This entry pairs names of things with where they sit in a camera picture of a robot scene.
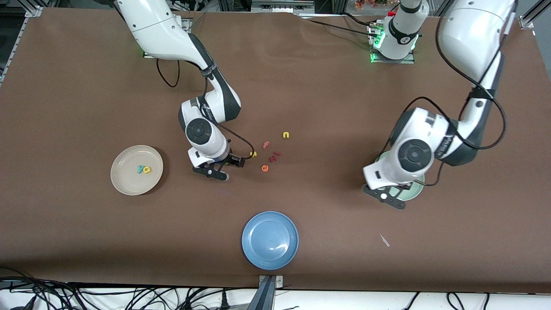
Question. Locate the blue round plate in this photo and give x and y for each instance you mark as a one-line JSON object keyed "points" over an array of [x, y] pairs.
{"points": [[270, 240]]}

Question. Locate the grey power strip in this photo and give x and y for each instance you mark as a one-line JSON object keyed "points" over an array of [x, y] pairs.
{"points": [[282, 6]]}

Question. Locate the beige round plate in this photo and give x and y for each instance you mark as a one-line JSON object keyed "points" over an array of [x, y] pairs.
{"points": [[129, 181]]}

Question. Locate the aluminium table edge rail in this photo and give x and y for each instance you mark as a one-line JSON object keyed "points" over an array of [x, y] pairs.
{"points": [[34, 11]]}

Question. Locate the black power plug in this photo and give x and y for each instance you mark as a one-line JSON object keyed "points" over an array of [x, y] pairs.
{"points": [[224, 301]]}

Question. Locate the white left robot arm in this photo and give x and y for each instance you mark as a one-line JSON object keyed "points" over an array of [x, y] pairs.
{"points": [[469, 38]]}

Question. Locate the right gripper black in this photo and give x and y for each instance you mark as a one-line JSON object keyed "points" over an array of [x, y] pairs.
{"points": [[231, 160]]}

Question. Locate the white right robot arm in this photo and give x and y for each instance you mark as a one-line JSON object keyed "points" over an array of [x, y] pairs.
{"points": [[159, 30]]}

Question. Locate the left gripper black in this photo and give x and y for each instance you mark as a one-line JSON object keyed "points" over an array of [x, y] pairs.
{"points": [[407, 186]]}

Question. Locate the brown table cover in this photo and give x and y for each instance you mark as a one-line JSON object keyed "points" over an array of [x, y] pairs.
{"points": [[275, 86]]}

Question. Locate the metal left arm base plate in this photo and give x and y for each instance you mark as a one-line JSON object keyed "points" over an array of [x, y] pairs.
{"points": [[391, 61]]}

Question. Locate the small white paper scrap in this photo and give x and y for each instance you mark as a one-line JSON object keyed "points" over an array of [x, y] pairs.
{"points": [[384, 240]]}

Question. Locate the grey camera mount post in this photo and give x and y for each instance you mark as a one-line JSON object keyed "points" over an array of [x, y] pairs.
{"points": [[264, 297]]}

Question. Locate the light green round plate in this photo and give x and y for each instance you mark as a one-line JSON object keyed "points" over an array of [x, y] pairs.
{"points": [[415, 193]]}

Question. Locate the aluminium frame profile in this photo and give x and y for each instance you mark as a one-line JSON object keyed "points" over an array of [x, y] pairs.
{"points": [[527, 21]]}

